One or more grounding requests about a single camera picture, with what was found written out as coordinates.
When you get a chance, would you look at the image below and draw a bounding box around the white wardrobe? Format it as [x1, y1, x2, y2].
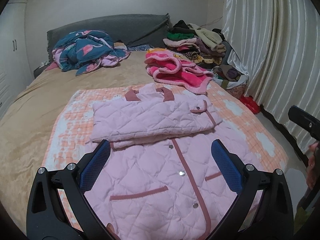
[0, 1, 27, 115]

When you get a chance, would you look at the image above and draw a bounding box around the pink fleece blanket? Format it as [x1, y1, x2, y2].
[144, 47, 214, 95]

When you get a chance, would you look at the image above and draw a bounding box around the person's right hand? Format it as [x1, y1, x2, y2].
[307, 141, 320, 190]

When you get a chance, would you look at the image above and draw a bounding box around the pink quilted jacket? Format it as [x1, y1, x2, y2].
[84, 83, 265, 240]

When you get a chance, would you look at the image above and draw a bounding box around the blue patterned pillow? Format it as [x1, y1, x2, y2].
[126, 44, 152, 52]

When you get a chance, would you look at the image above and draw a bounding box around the bed with tan sheet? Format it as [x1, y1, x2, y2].
[0, 44, 290, 240]

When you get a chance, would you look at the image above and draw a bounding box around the grey padded headboard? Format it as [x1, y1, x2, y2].
[46, 14, 173, 63]

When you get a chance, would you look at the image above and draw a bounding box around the pile of folded clothes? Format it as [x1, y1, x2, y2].
[162, 20, 227, 67]

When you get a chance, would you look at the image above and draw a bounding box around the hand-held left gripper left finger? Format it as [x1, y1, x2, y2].
[26, 140, 112, 240]

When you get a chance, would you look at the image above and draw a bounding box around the peach checked blanket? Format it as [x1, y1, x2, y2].
[41, 85, 289, 233]

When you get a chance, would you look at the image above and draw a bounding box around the cream satin curtain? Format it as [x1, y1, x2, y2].
[221, 0, 320, 143]

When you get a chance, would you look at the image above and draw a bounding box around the red plastic bag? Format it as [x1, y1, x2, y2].
[240, 95, 262, 115]

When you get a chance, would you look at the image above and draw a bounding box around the teal flamingo print quilt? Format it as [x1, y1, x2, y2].
[51, 29, 132, 77]

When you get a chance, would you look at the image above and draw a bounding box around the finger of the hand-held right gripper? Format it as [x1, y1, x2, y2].
[287, 105, 320, 140]

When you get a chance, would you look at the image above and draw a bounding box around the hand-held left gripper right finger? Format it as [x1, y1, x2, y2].
[207, 139, 293, 240]

